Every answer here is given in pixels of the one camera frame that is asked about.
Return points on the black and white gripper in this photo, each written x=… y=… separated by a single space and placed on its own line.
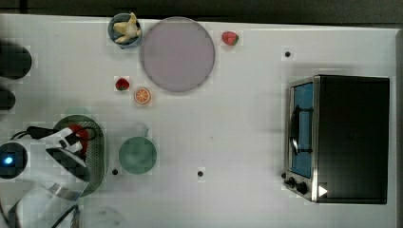
x=63 y=163

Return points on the red ketchup bottle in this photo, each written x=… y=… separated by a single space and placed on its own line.
x=82 y=135

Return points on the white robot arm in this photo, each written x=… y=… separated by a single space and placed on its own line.
x=47 y=204

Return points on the green oval strainer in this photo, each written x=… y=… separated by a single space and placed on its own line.
x=95 y=152

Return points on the small black cylinder cup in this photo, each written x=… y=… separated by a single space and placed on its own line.
x=7 y=99

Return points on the small dark red strawberry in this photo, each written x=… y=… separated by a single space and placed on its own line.
x=122 y=84

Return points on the orange slice toy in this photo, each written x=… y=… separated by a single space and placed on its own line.
x=142 y=96

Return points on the large black cylinder cup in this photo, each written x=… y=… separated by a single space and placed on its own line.
x=15 y=61

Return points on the blue bowl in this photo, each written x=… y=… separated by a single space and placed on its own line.
x=113 y=35

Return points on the peeled banana toy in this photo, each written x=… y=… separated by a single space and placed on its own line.
x=128 y=30

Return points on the round grey plate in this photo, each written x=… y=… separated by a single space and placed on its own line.
x=178 y=54

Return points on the large red strawberry toy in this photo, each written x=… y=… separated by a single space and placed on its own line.
x=230 y=38

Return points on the black toaster oven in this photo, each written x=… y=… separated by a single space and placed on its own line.
x=337 y=139

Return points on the teal pot with handle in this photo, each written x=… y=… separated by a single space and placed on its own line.
x=138 y=155

